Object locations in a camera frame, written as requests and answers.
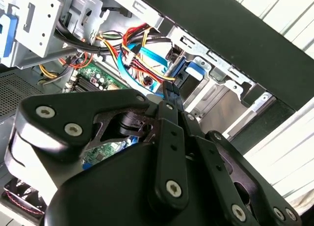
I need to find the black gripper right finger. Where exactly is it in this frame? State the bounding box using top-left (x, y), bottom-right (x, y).
top-left (172, 83), bottom-right (302, 226)

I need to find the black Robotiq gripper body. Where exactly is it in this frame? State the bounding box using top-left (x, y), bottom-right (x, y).
top-left (43, 111), bottom-right (233, 226)

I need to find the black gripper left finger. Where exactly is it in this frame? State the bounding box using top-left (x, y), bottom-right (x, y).
top-left (4, 81), bottom-right (190, 211)

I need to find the red orange power wire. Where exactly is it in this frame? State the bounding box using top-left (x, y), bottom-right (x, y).
top-left (58, 24), bottom-right (177, 89)

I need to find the blue SATA wire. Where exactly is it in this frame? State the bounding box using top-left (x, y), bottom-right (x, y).
top-left (117, 45), bottom-right (170, 99)

